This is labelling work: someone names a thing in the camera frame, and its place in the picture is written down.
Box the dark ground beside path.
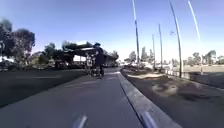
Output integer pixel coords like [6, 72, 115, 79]
[0, 68, 89, 109]

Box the person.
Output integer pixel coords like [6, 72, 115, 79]
[92, 42, 107, 78]

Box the bicycle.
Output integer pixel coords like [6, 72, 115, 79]
[89, 64, 105, 78]

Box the dark shelter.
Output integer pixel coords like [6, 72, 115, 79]
[62, 41, 118, 70]

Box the distant row of trees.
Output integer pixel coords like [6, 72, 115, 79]
[183, 49, 224, 66]

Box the low wall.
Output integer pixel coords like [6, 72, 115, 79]
[164, 68, 224, 90]

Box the tall white pole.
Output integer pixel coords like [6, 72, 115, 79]
[187, 0, 204, 75]

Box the bare dirt verge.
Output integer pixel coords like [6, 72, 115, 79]
[120, 68, 224, 128]

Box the pale concrete kerb strip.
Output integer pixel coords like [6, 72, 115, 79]
[115, 71, 183, 128]

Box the robot's own part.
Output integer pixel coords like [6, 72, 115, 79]
[72, 114, 88, 128]
[142, 111, 158, 128]

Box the grey asphalt path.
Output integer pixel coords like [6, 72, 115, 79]
[0, 67, 145, 128]

